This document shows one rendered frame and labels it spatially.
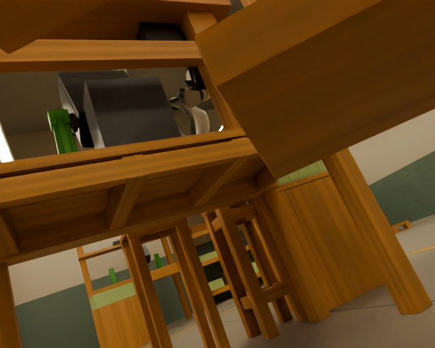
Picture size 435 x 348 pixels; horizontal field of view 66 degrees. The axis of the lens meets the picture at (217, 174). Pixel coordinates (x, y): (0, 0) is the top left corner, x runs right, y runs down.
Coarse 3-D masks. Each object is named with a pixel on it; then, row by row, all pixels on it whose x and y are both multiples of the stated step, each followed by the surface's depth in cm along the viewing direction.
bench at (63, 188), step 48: (144, 144) 110; (192, 144) 118; (240, 144) 126; (0, 192) 88; (48, 192) 93; (96, 192) 126; (144, 192) 147; (192, 192) 166; (0, 240) 112; (288, 240) 188; (384, 240) 134; (0, 288) 129; (0, 336) 122
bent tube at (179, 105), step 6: (168, 102) 164; (174, 102) 163; (180, 102) 160; (180, 108) 160; (186, 108) 158; (186, 114) 158; (192, 114) 158; (192, 120) 158; (192, 126) 160; (192, 132) 161
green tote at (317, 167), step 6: (318, 162) 232; (306, 168) 228; (312, 168) 229; (318, 168) 230; (324, 168) 230; (294, 174) 225; (300, 174) 226; (306, 174) 226; (312, 174) 227; (282, 180) 222; (288, 180) 222; (294, 180) 223
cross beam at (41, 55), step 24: (0, 48) 100; (24, 48) 103; (48, 48) 107; (72, 48) 110; (96, 48) 114; (120, 48) 118; (144, 48) 122; (168, 48) 127; (192, 48) 131; (0, 72) 102
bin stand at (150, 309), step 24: (120, 240) 192; (144, 240) 196; (192, 240) 185; (144, 264) 170; (192, 264) 180; (144, 288) 165; (192, 288) 194; (144, 312) 179; (216, 312) 173; (168, 336) 160; (216, 336) 170
